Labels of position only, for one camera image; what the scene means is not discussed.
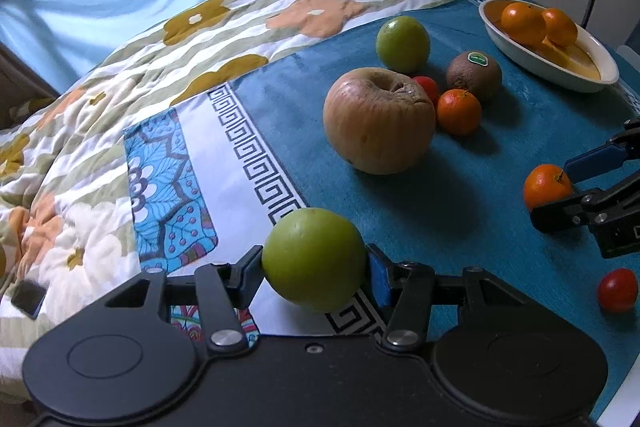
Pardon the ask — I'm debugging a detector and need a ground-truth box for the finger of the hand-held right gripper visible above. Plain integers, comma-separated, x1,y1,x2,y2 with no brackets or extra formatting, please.
564,118,640,184
530,174,640,234

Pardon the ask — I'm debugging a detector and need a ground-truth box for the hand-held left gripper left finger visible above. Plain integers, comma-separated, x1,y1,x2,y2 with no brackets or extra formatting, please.
102,246,264,355

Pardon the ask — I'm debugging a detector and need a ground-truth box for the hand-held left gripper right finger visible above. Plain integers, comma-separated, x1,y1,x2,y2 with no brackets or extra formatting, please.
366,243,526,348

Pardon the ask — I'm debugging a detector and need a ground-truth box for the small orange tangerine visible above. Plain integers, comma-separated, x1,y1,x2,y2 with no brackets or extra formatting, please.
436,88,483,136
523,164,575,212

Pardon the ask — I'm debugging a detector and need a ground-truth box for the red cherry tomato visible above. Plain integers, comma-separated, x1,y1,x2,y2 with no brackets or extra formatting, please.
597,268,639,314
411,76,441,106

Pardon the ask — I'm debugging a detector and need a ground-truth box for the green apple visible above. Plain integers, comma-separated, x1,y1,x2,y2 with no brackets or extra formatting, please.
261,208,368,314
376,16,432,75

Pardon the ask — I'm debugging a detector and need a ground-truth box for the cream oval bowl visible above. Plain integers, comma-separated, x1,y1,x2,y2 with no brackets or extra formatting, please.
478,0,621,94

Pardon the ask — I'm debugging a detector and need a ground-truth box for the large orange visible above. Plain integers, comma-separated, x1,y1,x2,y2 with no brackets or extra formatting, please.
500,2,547,46
541,8,579,48

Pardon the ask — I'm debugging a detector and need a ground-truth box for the brown kiwi with sticker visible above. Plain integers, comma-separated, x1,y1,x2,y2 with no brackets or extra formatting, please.
446,50,503,102

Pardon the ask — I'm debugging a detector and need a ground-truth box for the large wrinkled brown apple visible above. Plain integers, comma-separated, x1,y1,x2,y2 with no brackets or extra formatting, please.
322,67,437,175

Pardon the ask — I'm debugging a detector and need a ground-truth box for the teal patterned mat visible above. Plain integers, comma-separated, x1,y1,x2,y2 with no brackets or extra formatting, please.
122,0,640,427

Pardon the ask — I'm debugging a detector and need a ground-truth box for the dark phone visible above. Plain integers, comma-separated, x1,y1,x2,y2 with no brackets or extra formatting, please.
10,281,47,320

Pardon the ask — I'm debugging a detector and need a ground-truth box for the floral striped blanket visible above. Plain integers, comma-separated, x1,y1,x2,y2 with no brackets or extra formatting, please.
0,0,471,403

